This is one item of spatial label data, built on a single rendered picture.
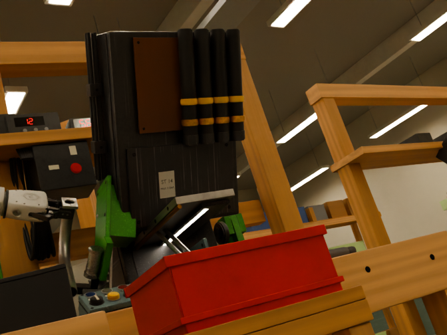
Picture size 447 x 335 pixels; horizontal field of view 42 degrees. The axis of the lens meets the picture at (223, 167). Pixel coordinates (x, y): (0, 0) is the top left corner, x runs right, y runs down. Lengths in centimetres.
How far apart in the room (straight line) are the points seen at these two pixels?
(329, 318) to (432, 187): 1079
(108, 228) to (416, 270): 80
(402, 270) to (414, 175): 1037
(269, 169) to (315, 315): 131
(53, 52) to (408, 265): 135
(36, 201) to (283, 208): 97
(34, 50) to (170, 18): 491
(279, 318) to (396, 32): 880
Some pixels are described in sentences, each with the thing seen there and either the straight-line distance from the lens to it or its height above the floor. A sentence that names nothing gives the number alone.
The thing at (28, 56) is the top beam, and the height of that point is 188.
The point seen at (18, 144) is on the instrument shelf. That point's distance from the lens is 181.
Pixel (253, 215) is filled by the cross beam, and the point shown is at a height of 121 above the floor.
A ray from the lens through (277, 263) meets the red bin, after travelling 98.
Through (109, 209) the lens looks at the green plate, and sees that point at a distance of 150.
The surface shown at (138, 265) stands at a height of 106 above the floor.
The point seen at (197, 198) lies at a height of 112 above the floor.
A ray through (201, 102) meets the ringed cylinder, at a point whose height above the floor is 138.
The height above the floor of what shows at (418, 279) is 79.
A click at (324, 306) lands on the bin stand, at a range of 98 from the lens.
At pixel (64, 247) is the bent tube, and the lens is 163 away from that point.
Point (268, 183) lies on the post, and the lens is 219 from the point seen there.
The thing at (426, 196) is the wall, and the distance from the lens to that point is 1181.
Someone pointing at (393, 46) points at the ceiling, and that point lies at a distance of 961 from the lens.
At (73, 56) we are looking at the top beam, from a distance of 215.
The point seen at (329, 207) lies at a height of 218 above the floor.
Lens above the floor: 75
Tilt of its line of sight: 17 degrees up
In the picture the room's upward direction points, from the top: 18 degrees counter-clockwise
